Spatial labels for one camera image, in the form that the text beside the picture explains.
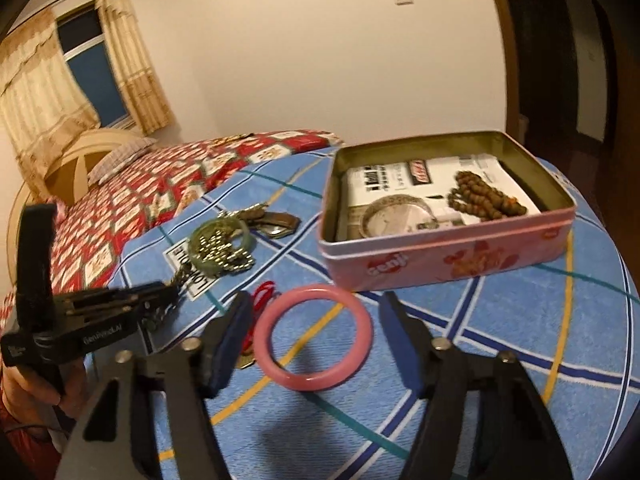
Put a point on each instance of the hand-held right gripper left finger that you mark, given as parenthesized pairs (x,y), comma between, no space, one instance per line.
(231,347)

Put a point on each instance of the pink tin box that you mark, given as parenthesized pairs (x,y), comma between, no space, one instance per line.
(450,260)

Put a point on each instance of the pink bangle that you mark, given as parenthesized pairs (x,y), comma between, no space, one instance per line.
(310,384)

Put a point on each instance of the pale hallway bin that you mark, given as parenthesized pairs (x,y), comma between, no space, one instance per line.
(524,130)

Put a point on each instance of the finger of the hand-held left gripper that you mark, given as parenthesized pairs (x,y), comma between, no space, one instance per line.
(110,312)
(120,294)

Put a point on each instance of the printed white paper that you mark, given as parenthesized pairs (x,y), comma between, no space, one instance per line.
(400,185)

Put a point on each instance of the cream wooden headboard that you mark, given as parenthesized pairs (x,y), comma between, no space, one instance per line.
(75,160)

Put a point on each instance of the green jade bangle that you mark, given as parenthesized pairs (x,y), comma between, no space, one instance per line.
(197,247)

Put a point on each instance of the striped pillow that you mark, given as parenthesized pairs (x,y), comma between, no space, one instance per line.
(120,157)

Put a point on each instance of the silver bangle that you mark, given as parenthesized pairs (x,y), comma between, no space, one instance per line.
(366,217)

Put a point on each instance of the person's left hand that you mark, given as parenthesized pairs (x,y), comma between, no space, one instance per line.
(30,390)

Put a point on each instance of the brown wooden door frame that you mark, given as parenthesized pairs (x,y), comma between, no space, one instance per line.
(505,35)

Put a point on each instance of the brown wooden door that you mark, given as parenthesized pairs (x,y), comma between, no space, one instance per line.
(600,85)

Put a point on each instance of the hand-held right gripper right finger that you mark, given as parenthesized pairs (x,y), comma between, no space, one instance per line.
(400,352)

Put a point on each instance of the red patterned blanket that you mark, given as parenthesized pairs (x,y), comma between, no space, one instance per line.
(150,185)

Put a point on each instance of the window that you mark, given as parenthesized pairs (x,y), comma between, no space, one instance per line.
(95,80)

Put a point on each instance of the narrow beige curtain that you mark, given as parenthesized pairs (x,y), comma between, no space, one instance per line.
(135,60)

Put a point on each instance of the blue checked blanket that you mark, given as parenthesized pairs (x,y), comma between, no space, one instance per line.
(350,420)

